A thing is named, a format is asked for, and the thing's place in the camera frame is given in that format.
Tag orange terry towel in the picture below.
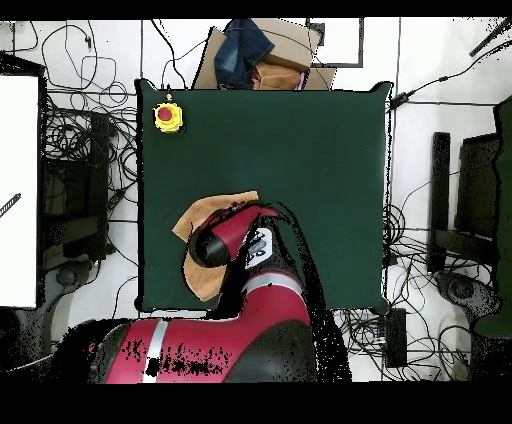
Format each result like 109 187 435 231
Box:
171 190 260 303

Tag dark green table cloth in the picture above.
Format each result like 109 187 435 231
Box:
134 78 395 315
474 94 512 338

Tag yellow emergency stop button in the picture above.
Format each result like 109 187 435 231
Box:
152 101 185 134

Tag folded orange towel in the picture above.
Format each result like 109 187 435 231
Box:
252 61 305 92

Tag blue jeans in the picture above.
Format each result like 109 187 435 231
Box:
213 17 276 90

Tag black stand base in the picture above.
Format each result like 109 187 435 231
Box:
425 130 502 277
39 111 111 273

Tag brown cardboard box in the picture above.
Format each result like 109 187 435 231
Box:
191 17 338 91

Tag black power strip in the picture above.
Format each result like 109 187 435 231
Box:
384 307 408 368

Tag black striped rod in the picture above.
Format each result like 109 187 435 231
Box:
0 192 22 219

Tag black tripod leg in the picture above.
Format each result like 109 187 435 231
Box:
468 16 512 58

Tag black power adapter cable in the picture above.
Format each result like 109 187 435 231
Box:
388 37 512 112

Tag black pedestal foot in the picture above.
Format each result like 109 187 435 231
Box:
434 270 502 325
41 259 95 317

